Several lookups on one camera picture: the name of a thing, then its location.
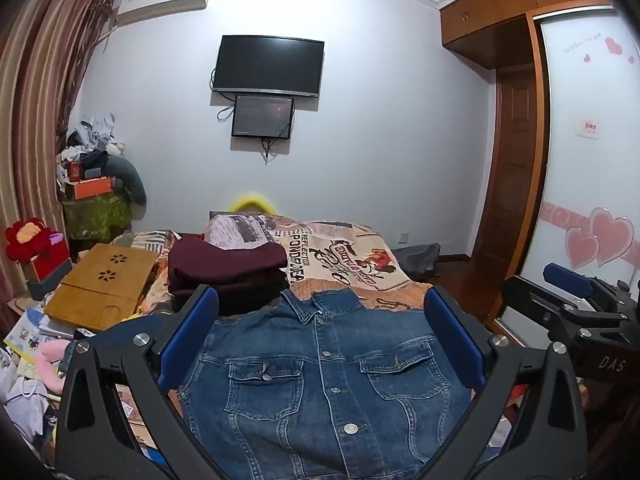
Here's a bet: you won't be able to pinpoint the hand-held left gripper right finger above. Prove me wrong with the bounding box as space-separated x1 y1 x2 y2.
420 285 589 480

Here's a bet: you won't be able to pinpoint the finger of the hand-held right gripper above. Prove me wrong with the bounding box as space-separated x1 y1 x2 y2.
501 276 576 333
543 262 632 306

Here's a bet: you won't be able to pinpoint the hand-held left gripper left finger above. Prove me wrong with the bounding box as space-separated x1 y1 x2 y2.
54 284 221 480

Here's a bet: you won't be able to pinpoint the blue denim jacket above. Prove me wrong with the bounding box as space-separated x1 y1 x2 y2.
177 287 473 480

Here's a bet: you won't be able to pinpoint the folded maroon clothes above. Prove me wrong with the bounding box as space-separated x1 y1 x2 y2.
167 234 290 317

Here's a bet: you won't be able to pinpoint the pile of grey white clothes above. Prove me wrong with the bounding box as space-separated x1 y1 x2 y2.
56 114 129 162

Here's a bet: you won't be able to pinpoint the white heart-print sliding door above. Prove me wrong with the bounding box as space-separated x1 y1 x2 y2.
500 4 640 347

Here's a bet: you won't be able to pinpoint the dark bag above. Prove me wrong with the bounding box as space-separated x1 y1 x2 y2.
392 242 441 282

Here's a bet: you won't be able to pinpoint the wooden lap desk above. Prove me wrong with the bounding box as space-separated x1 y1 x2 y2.
44 243 160 332

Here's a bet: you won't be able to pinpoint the printed pillow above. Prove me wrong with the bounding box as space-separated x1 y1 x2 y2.
206 212 282 252

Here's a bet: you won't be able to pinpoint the brown wooden door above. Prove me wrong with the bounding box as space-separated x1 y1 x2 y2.
470 66 547 282

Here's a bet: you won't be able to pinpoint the printed bed sheet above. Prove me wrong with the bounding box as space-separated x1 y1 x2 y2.
112 212 438 461

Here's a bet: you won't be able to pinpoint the yellow rounded object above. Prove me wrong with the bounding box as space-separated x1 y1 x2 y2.
231 193 274 214

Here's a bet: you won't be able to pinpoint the grey box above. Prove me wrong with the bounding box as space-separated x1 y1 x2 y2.
26 259 74 302

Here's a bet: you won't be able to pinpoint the green floral cloth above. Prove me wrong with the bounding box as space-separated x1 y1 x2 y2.
62 192 134 241

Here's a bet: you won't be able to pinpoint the red gift box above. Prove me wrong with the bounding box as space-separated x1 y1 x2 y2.
30 232 71 281

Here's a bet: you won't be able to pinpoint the stack of magazines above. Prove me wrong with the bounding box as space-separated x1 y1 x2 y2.
4 306 77 363

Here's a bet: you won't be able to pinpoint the dark grey coat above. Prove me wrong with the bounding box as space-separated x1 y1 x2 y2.
102 155 148 209

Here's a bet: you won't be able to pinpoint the white plastic bag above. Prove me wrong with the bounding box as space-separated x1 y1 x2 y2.
0 364 63 443

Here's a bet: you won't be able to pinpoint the orange box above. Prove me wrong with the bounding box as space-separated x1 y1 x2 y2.
74 176 114 200

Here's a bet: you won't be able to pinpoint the red flower bouquet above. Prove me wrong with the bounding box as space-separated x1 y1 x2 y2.
5 217 54 264

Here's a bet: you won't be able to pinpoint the wooden overhead cabinet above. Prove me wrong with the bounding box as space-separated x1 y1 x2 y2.
440 0 617 69

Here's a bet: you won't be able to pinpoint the striped brown curtain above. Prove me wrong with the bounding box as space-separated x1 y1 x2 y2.
0 0 119 306

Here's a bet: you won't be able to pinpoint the small black wall monitor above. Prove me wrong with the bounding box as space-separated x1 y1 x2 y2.
231 95 295 140

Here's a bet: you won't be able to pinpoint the black wall television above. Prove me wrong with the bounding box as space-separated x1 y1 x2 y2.
211 35 325 99

